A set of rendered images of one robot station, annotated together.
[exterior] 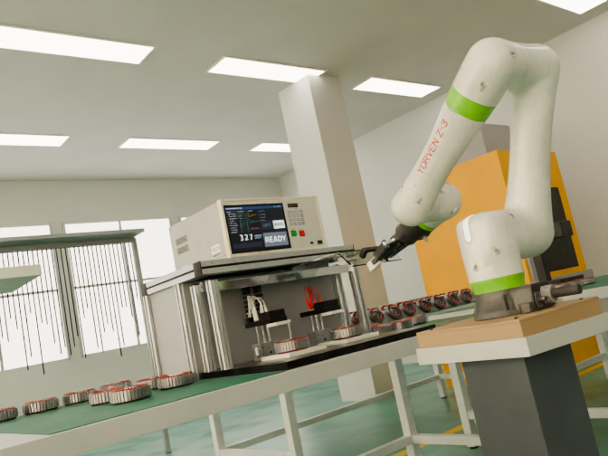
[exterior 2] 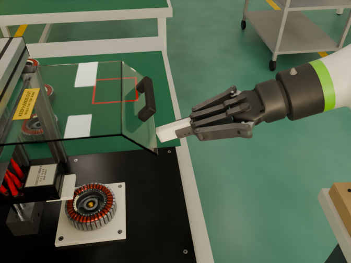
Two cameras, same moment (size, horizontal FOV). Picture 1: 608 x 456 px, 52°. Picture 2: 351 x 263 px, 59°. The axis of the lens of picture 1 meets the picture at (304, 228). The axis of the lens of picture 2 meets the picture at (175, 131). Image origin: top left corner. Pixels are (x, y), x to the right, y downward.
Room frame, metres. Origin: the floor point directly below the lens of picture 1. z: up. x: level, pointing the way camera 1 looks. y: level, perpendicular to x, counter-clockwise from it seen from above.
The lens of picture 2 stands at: (1.77, 0.17, 1.40)
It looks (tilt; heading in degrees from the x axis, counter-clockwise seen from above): 42 degrees down; 303
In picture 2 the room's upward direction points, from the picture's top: straight up
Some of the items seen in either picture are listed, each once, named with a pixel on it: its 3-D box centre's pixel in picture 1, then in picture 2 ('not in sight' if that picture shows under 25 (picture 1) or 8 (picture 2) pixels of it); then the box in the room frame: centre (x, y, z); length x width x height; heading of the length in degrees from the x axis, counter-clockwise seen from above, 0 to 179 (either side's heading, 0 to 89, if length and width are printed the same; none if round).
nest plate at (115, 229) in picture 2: (348, 339); (93, 212); (2.15, -0.07, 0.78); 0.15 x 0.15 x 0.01; 41
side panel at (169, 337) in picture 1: (170, 336); not in sight; (2.17, 0.53, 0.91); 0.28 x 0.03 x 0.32; 41
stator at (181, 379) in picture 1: (175, 380); not in sight; (1.93, 0.48, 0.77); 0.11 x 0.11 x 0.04
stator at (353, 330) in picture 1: (346, 332); (91, 205); (2.15, -0.07, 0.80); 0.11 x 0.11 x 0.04
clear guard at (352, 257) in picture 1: (344, 263); (67, 108); (2.20, -0.11, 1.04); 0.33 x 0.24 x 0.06; 41
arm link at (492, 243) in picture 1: (492, 250); not in sight; (1.51, -0.44, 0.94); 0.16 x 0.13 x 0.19; 126
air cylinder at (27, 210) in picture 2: (319, 337); (25, 213); (2.26, 0.02, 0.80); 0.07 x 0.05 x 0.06; 131
